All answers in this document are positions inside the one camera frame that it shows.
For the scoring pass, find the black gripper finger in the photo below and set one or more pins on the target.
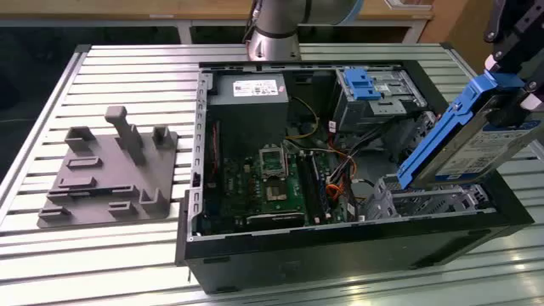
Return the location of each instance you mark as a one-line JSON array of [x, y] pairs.
[[495, 25], [531, 57]]

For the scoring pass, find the hard disk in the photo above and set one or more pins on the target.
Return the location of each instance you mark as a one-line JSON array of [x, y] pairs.
[[467, 153]]

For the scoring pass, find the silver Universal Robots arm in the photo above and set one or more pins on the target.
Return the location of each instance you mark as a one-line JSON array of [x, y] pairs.
[[276, 32]]

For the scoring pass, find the metal disk bay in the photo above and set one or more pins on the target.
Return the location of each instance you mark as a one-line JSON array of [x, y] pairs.
[[424, 204]]

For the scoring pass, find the black RAM slot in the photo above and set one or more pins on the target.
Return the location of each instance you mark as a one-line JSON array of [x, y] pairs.
[[307, 185]]

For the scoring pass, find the wooden cabinet panel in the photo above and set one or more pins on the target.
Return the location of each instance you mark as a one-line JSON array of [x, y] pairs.
[[459, 19]]

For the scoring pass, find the blue drive cage latch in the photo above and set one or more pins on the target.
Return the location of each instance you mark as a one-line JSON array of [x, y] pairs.
[[362, 86]]

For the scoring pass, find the metal optical drive cage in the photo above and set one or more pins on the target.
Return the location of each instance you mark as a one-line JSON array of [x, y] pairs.
[[383, 108]]

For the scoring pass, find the black power supply unit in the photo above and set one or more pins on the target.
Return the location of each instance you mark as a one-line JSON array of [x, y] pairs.
[[247, 121]]

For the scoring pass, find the CPU socket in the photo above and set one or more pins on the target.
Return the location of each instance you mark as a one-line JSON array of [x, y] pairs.
[[272, 159]]

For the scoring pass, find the square motherboard chip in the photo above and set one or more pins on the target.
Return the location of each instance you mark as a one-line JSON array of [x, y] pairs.
[[278, 192]]

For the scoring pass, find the black open PC case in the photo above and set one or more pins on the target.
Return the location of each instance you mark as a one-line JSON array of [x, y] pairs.
[[340, 255]]

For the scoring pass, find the green motherboard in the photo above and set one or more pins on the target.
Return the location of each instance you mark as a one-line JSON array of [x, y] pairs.
[[238, 178]]

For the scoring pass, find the black graphics card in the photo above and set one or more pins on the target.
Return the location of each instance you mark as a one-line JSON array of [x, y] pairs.
[[276, 220]]

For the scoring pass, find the grey parts rack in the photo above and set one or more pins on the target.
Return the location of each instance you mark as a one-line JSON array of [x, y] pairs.
[[111, 178]]

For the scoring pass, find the wooden desk with white frame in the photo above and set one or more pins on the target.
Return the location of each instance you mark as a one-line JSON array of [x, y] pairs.
[[127, 8]]

